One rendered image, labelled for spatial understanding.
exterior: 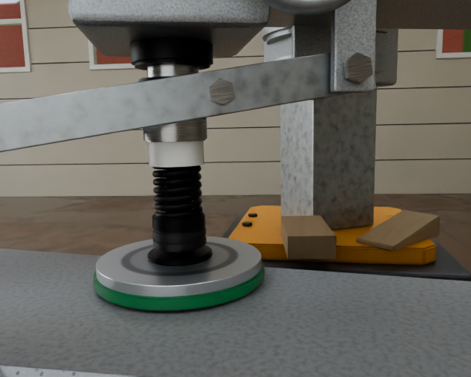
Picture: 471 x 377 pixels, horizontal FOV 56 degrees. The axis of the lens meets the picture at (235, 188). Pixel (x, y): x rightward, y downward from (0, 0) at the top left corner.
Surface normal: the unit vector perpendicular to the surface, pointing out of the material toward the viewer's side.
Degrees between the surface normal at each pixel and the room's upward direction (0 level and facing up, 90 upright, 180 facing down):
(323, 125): 90
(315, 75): 90
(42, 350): 0
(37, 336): 0
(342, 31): 90
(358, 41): 90
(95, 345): 0
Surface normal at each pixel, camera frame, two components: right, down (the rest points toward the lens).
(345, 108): 0.34, 0.13
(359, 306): -0.02, -0.99
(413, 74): -0.08, 0.15
